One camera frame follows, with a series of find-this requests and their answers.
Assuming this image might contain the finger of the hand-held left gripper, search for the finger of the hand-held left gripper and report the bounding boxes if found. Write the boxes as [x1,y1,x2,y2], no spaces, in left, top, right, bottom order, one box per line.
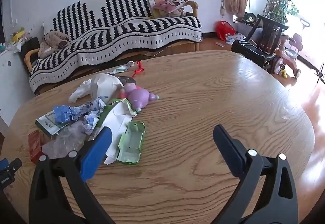
[0,158,22,176]

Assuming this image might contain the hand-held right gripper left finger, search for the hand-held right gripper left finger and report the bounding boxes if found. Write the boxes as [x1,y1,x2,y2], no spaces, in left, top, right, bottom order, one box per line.
[29,126,115,224]

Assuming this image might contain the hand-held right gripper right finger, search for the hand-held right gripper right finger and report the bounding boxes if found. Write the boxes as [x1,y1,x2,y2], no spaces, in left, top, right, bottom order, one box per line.
[213,124,299,224]

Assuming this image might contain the clear plastic bag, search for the clear plastic bag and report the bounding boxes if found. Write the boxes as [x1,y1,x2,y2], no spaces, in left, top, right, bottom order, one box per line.
[42,120,88,160]

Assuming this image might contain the blue white wrapper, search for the blue white wrapper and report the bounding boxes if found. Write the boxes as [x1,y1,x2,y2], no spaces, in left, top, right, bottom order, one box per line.
[81,97,107,135]

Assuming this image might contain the red cardboard box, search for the red cardboard box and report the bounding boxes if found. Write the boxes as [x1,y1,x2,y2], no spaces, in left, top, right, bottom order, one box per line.
[28,129,47,165]

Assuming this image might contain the green white flattened carton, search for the green white flattened carton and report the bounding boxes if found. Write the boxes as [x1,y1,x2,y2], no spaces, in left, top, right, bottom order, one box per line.
[88,99,136,165]

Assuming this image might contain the green plastic tray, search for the green plastic tray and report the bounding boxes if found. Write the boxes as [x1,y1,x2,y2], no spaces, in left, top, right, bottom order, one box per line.
[117,121,146,165]

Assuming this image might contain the crumpled blue paper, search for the crumpled blue paper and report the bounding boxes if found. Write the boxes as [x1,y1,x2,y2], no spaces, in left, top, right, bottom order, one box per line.
[53,104,84,124]

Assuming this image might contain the green white cardboard box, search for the green white cardboard box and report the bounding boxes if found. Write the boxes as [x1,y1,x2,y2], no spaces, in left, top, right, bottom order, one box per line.
[35,110,69,137]

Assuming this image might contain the white crumpled plastic bag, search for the white crumpled plastic bag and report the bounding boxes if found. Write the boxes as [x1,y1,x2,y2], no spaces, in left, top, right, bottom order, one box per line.
[68,80,93,102]

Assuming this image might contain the white paper bag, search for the white paper bag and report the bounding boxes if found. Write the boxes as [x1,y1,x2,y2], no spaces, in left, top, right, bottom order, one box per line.
[90,73,124,104]

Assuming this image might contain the purple pig toy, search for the purple pig toy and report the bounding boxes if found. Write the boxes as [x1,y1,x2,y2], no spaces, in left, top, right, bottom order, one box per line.
[119,83,160,112]

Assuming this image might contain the dark round disc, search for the dark round disc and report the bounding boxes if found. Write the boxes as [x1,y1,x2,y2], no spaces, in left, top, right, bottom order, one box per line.
[118,76,136,87]

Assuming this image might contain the white low cabinet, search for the white low cabinet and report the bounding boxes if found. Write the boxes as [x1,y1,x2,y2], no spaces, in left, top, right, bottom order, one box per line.
[0,49,35,135]

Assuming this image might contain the green white tube wrapper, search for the green white tube wrapper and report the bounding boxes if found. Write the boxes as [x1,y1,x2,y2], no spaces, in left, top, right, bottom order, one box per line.
[107,61,135,74]

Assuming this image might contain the red ribbon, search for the red ribbon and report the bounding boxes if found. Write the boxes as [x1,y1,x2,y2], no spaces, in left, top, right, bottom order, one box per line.
[131,61,145,77]

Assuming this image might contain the dark wooden chair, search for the dark wooden chair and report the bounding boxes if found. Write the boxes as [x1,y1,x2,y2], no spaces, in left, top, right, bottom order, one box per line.
[231,14,288,69]

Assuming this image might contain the pink toy tricycle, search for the pink toy tricycle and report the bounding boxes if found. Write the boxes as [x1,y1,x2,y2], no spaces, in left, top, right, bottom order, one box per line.
[273,19,304,79]

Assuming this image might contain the scattered papers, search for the scattered papers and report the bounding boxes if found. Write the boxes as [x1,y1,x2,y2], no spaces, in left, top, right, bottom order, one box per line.
[226,32,247,45]

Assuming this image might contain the brown plush bear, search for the brown plush bear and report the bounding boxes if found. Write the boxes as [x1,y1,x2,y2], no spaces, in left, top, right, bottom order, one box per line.
[38,31,70,59]

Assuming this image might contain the red plastic bag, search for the red plastic bag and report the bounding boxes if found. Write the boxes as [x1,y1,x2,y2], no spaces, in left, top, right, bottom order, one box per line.
[215,21,236,41]

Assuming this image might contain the sofa with striped blanket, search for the sofa with striped blanket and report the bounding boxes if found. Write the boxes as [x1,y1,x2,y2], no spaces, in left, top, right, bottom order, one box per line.
[29,0,203,95]

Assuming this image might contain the yellow plastic item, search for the yellow plastic item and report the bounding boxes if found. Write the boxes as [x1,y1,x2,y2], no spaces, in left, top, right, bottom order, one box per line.
[11,31,26,43]

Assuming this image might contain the small round mirror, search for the small round mirror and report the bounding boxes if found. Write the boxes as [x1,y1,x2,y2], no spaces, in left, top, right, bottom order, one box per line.
[242,13,257,24]

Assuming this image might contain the wooden sofa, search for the wooden sofa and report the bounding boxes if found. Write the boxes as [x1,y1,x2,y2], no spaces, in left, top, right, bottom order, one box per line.
[24,1,201,72]

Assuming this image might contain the beige stuffed toy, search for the beige stuffed toy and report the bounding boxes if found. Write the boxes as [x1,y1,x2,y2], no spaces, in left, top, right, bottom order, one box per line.
[152,8,187,19]

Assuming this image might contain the pink cartoon cushion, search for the pink cartoon cushion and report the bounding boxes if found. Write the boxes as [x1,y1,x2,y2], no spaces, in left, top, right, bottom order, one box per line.
[148,0,192,15]

